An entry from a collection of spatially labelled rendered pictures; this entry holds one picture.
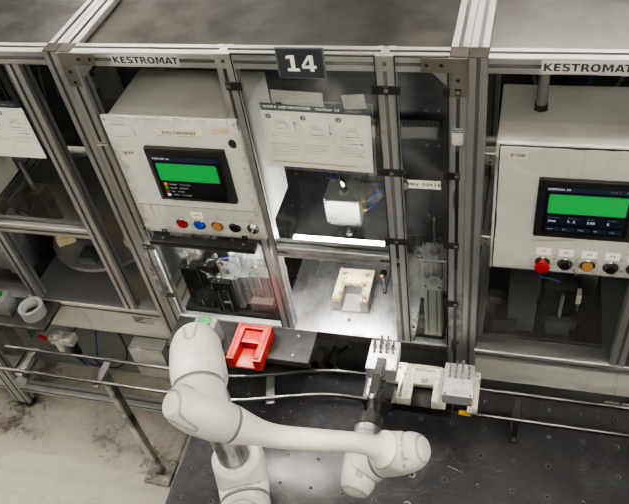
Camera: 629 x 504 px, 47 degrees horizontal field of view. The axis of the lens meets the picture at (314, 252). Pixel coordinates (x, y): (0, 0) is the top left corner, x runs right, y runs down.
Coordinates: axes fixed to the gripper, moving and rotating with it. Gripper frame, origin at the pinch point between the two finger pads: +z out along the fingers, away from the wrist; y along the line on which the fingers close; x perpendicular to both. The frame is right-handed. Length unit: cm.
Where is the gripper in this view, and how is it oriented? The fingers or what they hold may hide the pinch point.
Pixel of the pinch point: (380, 372)
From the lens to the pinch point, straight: 233.2
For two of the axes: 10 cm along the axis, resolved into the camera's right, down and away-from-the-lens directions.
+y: -1.3, -7.0, -7.1
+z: 2.4, -7.1, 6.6
